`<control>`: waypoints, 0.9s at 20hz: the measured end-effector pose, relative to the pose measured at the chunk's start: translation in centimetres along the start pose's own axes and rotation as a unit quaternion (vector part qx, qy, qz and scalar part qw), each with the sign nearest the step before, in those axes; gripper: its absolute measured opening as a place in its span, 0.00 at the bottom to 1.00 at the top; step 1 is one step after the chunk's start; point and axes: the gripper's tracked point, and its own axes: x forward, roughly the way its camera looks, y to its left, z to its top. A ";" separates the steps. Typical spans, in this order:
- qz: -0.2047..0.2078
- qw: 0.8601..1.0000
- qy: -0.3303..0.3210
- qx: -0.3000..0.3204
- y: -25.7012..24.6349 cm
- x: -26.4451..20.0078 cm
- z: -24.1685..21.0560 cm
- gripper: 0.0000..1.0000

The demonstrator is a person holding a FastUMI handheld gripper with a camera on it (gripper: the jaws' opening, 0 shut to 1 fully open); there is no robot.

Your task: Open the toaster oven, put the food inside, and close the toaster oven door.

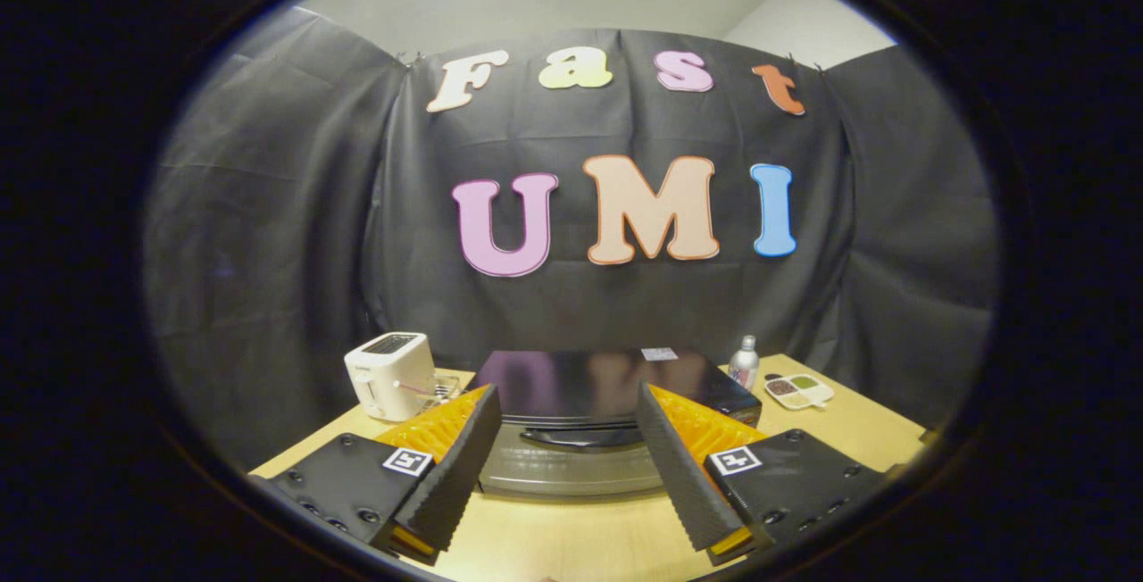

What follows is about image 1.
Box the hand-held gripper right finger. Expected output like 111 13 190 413
636 383 894 567

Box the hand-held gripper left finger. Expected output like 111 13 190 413
250 384 503 565

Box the black toaster oven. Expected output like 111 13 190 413
469 348 764 498

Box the white pop-up toaster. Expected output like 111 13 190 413
344 332 438 422

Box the white pink-label bottle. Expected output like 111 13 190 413
728 335 761 391

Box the white divided condiment dish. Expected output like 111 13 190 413
763 372 836 411

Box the black backdrop cloth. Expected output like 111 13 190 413
143 6 999 471

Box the small wire rack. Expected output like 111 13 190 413
397 372 463 413

